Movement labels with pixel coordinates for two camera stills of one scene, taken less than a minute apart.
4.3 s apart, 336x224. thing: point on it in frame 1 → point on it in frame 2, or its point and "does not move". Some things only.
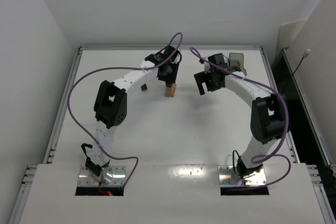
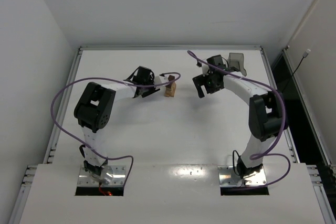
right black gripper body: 206,82 does not move
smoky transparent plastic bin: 237,60 does not move
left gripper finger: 172,71 → 148,93
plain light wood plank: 174,89 does not move
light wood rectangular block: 173,88 does not move
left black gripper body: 168,77 → 151,91
